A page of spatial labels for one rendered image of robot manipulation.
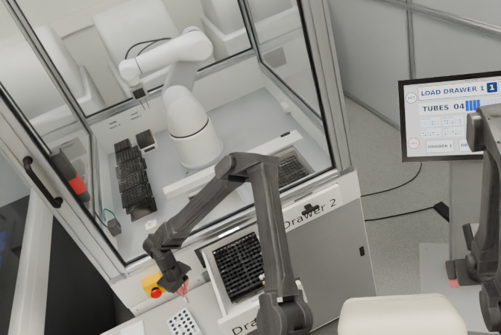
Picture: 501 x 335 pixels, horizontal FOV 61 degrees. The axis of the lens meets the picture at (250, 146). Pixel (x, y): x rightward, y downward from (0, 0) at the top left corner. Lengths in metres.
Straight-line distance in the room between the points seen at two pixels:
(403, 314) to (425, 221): 1.98
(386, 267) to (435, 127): 1.10
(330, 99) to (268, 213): 0.62
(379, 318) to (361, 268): 1.34
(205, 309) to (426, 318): 1.04
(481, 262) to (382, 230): 1.72
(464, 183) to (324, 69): 0.82
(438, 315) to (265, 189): 0.44
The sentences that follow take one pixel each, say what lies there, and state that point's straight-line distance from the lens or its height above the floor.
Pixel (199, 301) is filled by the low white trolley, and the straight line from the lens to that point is 1.72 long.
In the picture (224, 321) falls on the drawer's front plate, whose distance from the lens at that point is 1.43.
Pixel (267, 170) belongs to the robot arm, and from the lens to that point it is 1.01.
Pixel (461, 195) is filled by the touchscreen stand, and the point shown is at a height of 0.67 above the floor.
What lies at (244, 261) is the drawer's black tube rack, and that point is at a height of 0.90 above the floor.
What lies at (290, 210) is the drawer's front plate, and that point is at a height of 0.92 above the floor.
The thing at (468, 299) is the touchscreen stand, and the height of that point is 0.04.
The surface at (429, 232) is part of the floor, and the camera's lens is 2.72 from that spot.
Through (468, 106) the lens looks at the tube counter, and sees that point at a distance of 1.72.
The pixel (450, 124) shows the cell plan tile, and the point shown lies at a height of 1.06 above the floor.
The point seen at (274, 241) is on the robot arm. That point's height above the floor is 1.36.
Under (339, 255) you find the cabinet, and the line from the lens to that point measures 2.00.
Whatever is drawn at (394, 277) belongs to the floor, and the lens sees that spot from 2.53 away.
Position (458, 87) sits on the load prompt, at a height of 1.16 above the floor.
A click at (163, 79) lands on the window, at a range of 1.28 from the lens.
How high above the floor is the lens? 2.09
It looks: 35 degrees down
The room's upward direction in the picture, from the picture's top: 19 degrees counter-clockwise
